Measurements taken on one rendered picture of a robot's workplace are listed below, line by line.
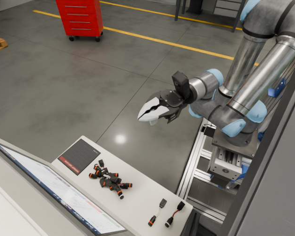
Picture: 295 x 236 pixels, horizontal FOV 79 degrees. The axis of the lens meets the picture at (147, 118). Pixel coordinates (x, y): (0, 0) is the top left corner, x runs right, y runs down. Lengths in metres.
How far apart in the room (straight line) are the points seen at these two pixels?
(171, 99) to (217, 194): 1.39
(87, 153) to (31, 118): 1.90
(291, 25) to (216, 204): 1.43
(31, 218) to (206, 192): 1.60
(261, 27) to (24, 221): 0.82
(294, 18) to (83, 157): 1.01
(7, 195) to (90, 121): 2.18
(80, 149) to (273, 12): 1.00
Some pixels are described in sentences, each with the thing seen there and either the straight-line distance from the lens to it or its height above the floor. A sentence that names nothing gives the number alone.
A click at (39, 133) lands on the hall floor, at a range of 2.62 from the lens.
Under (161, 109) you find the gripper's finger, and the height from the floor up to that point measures 1.46.
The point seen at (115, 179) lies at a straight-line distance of 0.88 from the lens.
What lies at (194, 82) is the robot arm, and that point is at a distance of 0.62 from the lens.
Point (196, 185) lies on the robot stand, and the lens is 1.81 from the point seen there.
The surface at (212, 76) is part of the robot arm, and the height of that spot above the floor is 1.47.
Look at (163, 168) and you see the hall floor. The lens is 2.05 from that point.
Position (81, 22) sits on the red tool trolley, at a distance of 4.22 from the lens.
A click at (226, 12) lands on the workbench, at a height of 0.40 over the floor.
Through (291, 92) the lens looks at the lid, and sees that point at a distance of 0.21.
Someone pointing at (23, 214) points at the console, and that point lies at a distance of 0.34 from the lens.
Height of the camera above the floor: 1.83
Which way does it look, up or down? 48 degrees down
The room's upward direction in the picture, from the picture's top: 2 degrees clockwise
